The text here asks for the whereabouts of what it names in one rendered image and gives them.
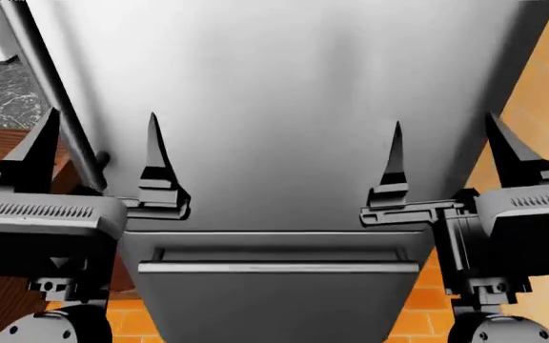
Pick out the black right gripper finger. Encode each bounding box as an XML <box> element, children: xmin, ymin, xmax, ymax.
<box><xmin>485</xmin><ymin>111</ymin><xmax>549</xmax><ymax>190</ymax></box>
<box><xmin>367</xmin><ymin>120</ymin><xmax>410</xmax><ymax>209</ymax></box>

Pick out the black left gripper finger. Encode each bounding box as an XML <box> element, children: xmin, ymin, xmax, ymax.
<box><xmin>137</xmin><ymin>111</ymin><xmax>193</xmax><ymax>209</ymax></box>
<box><xmin>0</xmin><ymin>106</ymin><xmax>62</xmax><ymax>196</ymax></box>

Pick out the grey refrigerator drawer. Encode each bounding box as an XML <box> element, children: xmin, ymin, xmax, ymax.
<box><xmin>135</xmin><ymin>245</ymin><xmax>422</xmax><ymax>343</ymax></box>

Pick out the dark marble countertop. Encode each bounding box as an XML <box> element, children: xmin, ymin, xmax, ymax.
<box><xmin>0</xmin><ymin>60</ymin><xmax>52</xmax><ymax>130</ymax></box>

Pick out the stainless steel refrigerator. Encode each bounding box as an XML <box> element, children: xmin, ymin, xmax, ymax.
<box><xmin>0</xmin><ymin>0</ymin><xmax>549</xmax><ymax>343</ymax></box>

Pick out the grey refrigerator door handle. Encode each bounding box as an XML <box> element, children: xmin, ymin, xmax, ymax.
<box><xmin>0</xmin><ymin>0</ymin><xmax>112</xmax><ymax>194</ymax></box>

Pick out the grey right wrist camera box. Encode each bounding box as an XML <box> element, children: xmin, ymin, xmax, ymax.
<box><xmin>474</xmin><ymin>182</ymin><xmax>549</xmax><ymax>278</ymax></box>

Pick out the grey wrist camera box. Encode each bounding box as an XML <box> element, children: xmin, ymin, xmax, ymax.
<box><xmin>474</xmin><ymin>182</ymin><xmax>549</xmax><ymax>278</ymax></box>
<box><xmin>0</xmin><ymin>193</ymin><xmax>130</xmax><ymax>278</ymax></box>

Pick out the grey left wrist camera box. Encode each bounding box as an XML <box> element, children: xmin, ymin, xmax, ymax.
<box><xmin>0</xmin><ymin>193</ymin><xmax>130</xmax><ymax>278</ymax></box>

